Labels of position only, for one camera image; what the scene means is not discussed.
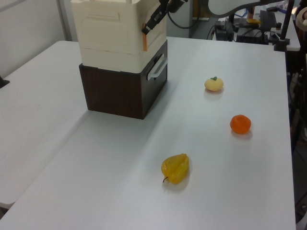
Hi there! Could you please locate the orange door handle strip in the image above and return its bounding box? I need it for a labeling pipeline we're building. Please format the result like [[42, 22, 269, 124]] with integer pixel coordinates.
[[142, 23, 148, 52]]

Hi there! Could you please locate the black clamp base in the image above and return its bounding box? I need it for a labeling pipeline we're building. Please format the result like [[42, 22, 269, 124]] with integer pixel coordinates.
[[0, 75, 11, 89]]

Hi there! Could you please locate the black flat device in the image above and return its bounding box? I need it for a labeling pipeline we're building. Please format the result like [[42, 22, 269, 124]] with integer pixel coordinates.
[[236, 23, 270, 45]]

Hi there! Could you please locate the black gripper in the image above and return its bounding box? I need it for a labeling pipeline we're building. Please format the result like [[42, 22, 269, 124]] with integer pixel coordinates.
[[141, 0, 189, 35]]

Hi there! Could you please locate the dark brown drawer box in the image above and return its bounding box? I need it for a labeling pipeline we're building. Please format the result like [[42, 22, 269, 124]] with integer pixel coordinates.
[[79, 39, 168, 120]]

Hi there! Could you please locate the pale yellow toy fruit with leaf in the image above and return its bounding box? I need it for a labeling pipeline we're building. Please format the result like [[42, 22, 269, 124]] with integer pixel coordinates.
[[204, 76, 224, 92]]

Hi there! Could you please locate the white drawer handle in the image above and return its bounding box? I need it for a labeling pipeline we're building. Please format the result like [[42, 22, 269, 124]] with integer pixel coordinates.
[[147, 53, 168, 80]]

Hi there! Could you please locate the black pole with table clamp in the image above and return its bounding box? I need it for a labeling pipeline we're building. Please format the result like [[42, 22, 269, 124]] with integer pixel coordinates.
[[274, 0, 295, 51]]

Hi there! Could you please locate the cream cabinet door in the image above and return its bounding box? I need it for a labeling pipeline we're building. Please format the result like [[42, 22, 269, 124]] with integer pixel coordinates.
[[140, 4, 168, 55]]

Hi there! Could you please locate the orange toy mandarin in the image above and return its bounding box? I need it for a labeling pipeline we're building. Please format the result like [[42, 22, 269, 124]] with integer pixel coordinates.
[[230, 115, 252, 134]]

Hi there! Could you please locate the black electronics box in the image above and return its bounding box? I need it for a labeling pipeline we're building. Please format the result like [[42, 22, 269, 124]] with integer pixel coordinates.
[[214, 21, 235, 42]]

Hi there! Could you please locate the yellow toy starfruit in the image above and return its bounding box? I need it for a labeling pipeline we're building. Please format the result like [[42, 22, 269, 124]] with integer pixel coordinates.
[[161, 153, 190, 185]]

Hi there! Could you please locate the cream plastic storage cabinet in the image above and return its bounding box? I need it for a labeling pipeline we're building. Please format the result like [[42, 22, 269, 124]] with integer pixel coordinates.
[[70, 0, 168, 72]]

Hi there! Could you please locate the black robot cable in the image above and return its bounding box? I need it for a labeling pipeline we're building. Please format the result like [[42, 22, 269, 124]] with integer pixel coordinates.
[[167, 11, 201, 30]]

